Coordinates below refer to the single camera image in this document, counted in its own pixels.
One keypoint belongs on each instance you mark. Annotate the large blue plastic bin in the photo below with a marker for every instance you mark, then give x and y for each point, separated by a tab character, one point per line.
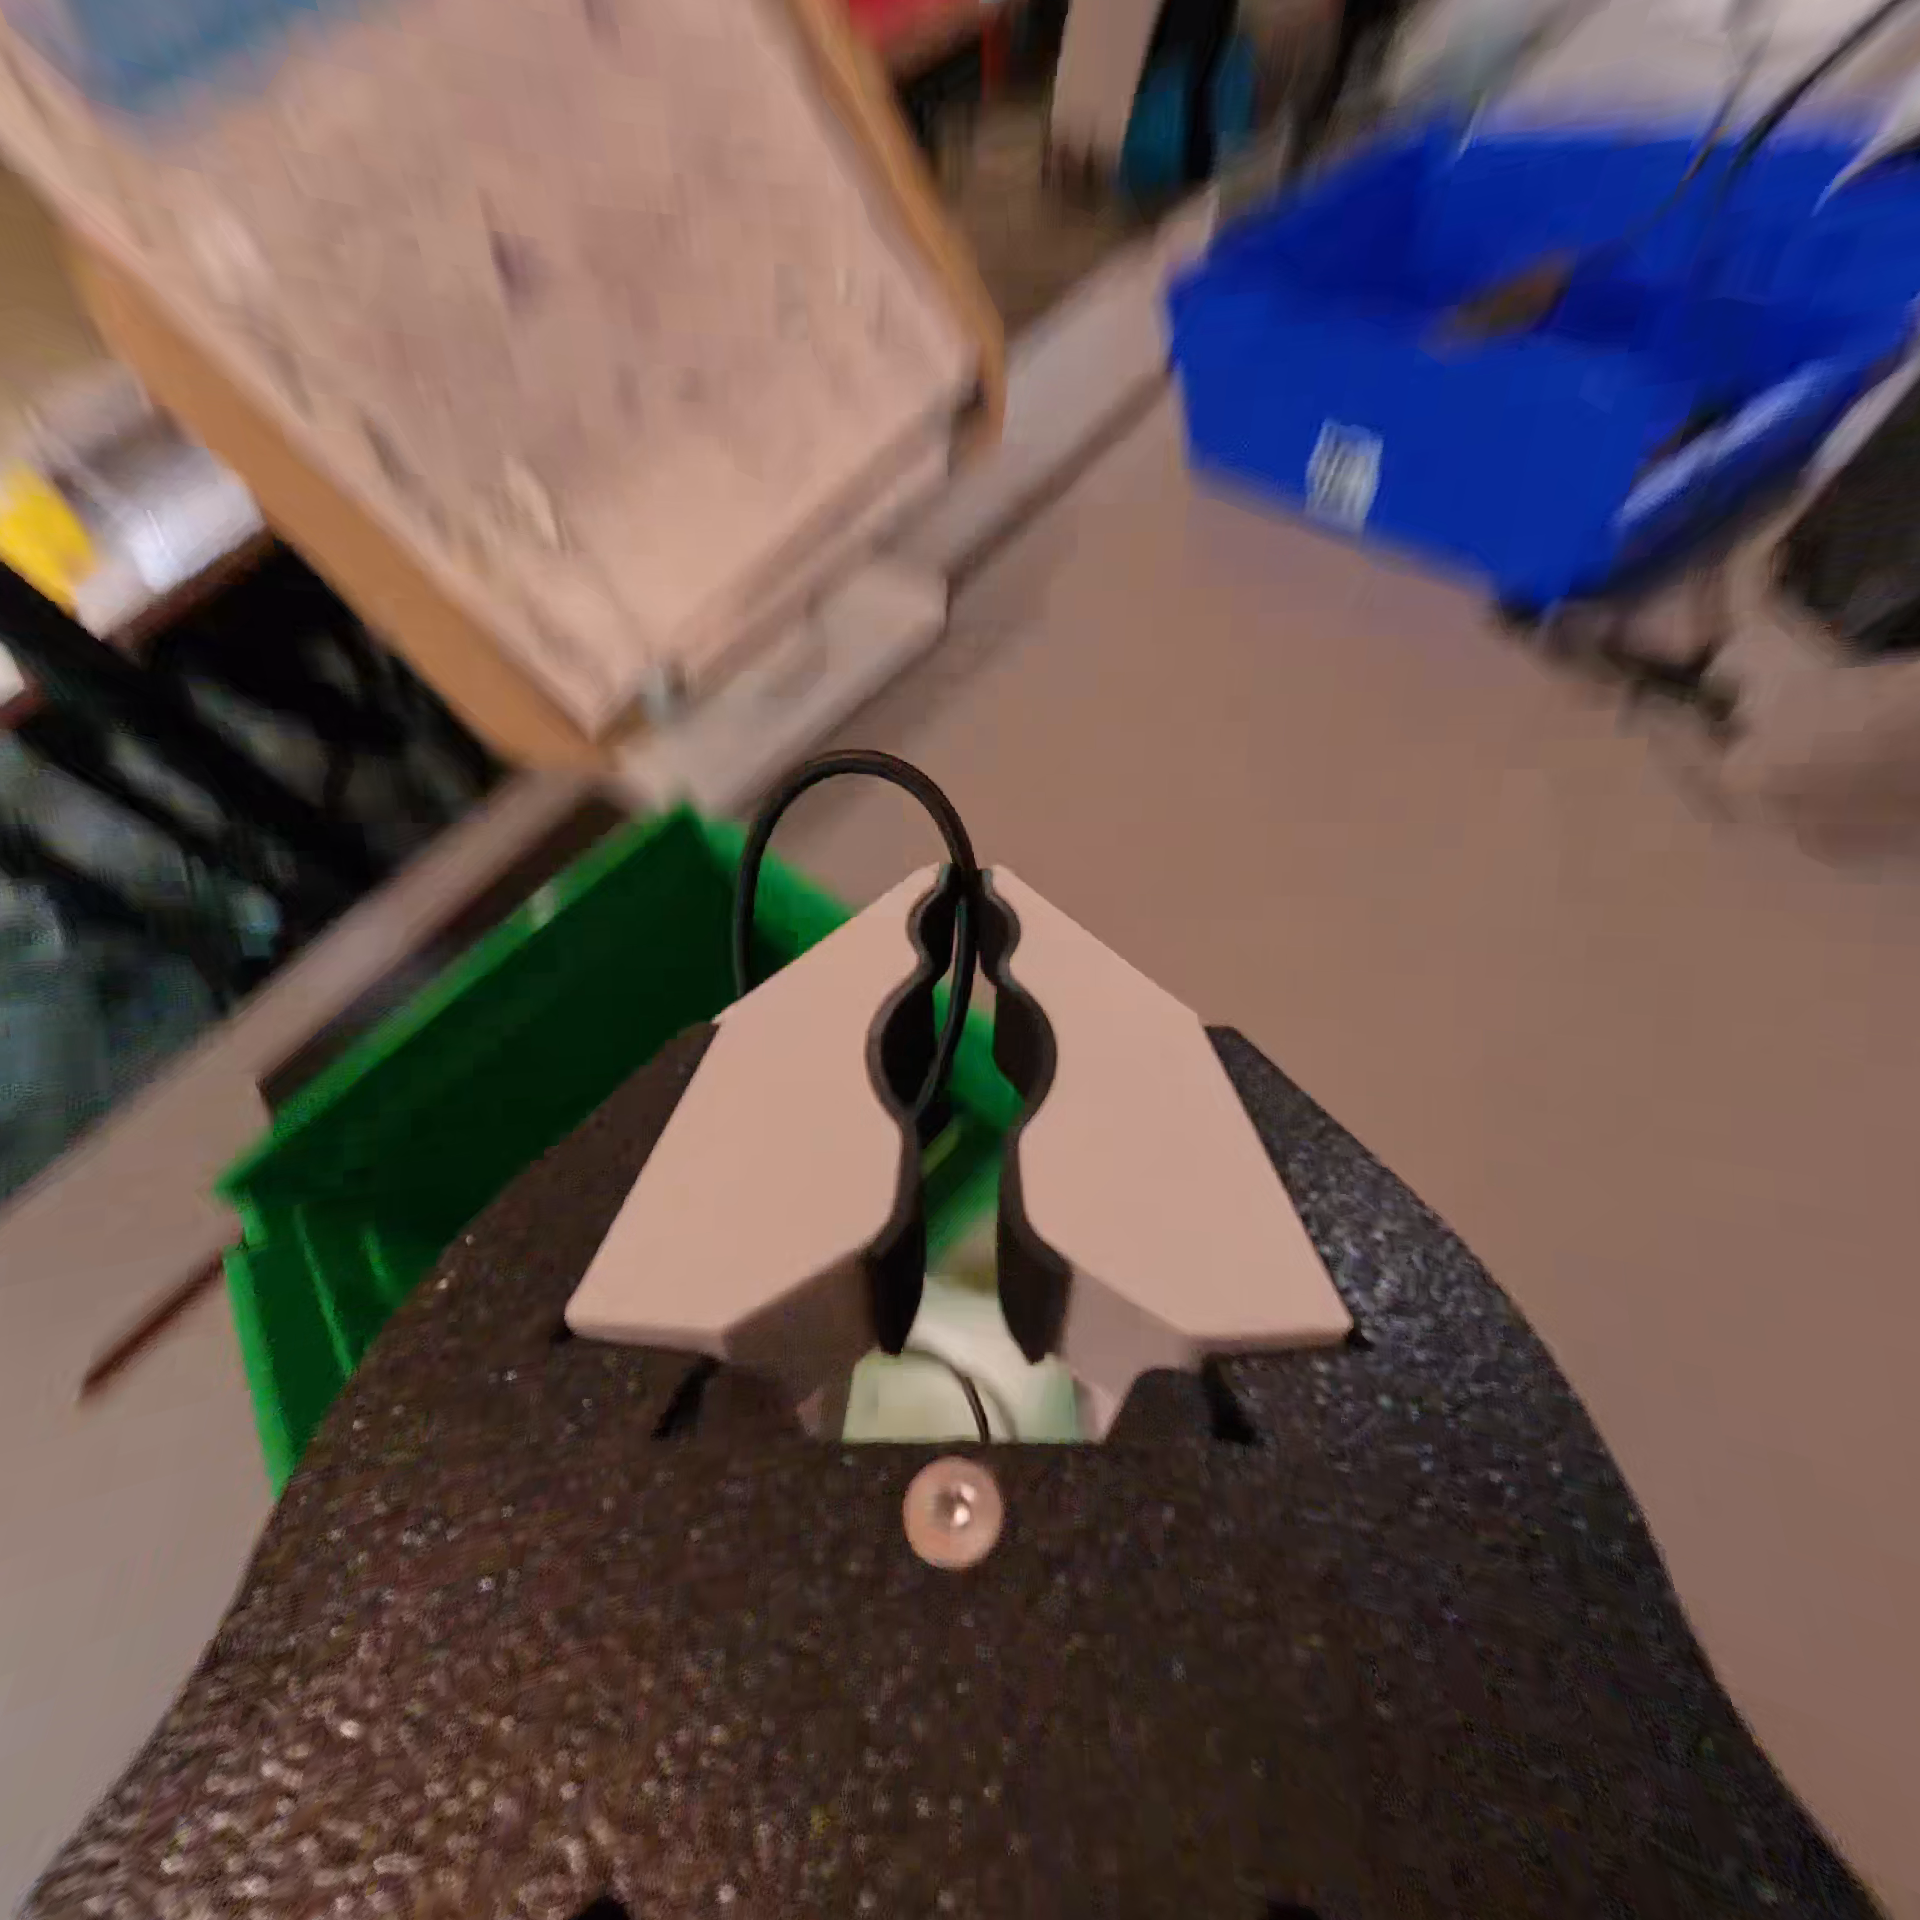
1425	375

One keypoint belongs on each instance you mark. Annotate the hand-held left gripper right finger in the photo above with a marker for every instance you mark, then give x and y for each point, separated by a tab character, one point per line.
1170	1184

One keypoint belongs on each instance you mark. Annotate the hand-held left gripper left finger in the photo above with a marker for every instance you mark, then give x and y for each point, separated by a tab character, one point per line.
750	1184

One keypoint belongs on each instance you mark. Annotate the white object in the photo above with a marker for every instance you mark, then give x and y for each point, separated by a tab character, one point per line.
915	1381

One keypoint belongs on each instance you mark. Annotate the wooden instruction board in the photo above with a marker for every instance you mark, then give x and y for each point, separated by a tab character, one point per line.
375	600

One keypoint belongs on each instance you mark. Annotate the green plastic bin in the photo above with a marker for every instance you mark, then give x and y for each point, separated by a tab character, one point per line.
494	1081

